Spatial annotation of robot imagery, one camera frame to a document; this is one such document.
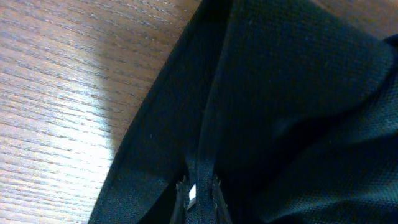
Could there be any black Sydrogen t-shirt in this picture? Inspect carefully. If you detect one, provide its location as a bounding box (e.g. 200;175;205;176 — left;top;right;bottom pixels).
90;1;397;223

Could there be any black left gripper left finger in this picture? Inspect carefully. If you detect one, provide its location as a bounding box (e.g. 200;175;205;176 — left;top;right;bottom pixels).
169;176;190;224

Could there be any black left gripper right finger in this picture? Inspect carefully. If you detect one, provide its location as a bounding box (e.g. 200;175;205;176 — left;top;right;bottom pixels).
213;175;233;224

